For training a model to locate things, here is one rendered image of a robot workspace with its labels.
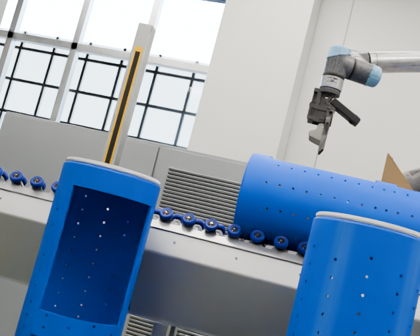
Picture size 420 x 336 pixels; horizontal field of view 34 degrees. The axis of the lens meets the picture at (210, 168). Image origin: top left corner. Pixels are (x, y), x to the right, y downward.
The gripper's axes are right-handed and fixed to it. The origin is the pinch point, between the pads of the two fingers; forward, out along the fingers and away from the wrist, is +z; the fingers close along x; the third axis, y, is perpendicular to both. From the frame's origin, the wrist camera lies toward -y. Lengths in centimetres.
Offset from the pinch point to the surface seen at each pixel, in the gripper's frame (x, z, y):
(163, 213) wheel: 11, 34, 44
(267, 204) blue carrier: 13.7, 23.1, 12.0
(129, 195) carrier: 45, 33, 46
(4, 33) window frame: -316, -99, 297
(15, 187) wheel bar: 11, 38, 94
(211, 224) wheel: 10.7, 33.2, 27.5
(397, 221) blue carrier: 14.0, 18.6, -27.0
